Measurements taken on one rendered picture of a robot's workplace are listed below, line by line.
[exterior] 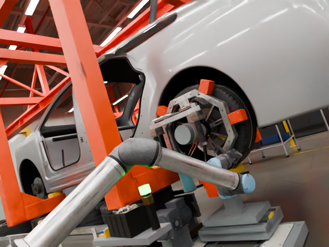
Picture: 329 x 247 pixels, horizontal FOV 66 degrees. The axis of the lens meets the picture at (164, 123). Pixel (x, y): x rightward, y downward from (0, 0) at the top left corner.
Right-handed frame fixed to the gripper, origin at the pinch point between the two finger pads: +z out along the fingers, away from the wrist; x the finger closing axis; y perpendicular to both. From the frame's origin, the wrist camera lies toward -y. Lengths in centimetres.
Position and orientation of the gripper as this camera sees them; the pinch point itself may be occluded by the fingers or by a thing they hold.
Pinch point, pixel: (235, 152)
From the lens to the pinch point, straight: 172.0
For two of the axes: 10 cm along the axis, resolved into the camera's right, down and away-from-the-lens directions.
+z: 6.1, -1.0, 7.9
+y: 7.3, 4.5, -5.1
